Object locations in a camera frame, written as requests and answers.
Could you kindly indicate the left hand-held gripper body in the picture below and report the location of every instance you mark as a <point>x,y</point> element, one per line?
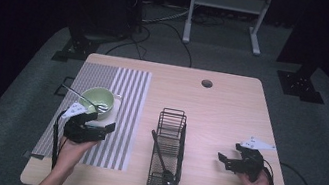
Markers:
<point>80,129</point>

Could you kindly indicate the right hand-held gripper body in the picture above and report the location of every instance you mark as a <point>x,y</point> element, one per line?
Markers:
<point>250,161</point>

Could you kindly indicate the light green ceramic bowl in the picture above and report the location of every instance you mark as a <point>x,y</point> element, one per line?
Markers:
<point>97,98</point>

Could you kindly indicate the metal spoon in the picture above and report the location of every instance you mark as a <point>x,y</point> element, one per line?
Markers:
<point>84,97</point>

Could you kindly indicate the person's left hand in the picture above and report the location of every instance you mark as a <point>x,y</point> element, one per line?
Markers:
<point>72,153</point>

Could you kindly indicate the striped woven placemat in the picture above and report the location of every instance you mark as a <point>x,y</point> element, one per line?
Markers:
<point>124,116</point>

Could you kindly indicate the black spoon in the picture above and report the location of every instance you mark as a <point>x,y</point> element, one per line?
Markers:
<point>161,161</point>

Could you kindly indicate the dark stand base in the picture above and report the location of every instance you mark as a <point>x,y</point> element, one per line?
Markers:
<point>300,85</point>
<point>75,47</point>

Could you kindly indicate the grey table edge bracket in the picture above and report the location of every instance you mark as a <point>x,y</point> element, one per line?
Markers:
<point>33,155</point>

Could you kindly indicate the white metal stand frame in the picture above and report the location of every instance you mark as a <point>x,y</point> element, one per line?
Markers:
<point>228,2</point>

